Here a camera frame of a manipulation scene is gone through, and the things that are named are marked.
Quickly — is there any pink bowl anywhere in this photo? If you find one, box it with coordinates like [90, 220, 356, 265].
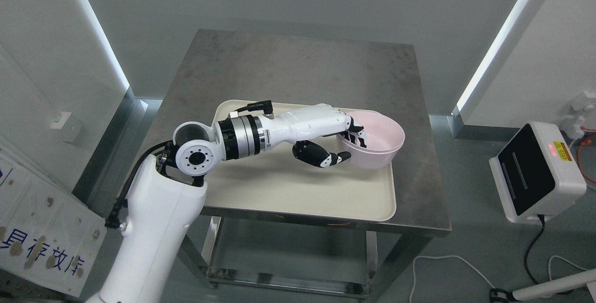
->
[337, 110, 406, 152]
[341, 146, 398, 169]

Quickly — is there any cream plastic tray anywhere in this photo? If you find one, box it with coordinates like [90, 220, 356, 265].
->
[201, 100, 397, 222]

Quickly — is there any orange cable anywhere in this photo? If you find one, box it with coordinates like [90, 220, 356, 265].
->
[576, 128, 596, 183]

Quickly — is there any white sign board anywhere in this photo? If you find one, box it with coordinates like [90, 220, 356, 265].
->
[0, 140, 107, 297]

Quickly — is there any steel table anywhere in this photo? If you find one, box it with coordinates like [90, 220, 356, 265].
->
[140, 30, 452, 303]

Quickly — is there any white cable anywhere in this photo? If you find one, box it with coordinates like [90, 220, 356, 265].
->
[410, 255, 588, 303]

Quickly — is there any white black box device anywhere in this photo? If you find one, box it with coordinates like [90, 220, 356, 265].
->
[489, 121, 587, 225]

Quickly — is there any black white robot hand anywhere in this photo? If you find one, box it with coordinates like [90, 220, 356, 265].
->
[256, 103, 367, 168]

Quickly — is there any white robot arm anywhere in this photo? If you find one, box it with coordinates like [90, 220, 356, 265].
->
[88, 100, 274, 303]

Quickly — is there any white wheeled stand leg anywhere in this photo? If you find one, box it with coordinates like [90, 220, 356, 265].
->
[489, 269, 596, 303]

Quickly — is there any white wall plug adapter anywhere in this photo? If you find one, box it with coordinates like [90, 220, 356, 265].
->
[560, 90, 596, 142]

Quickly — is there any black power cable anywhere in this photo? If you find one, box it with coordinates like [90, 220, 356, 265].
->
[524, 215, 582, 285]

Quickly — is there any white wall socket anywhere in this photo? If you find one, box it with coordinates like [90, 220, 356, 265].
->
[50, 111, 72, 129]

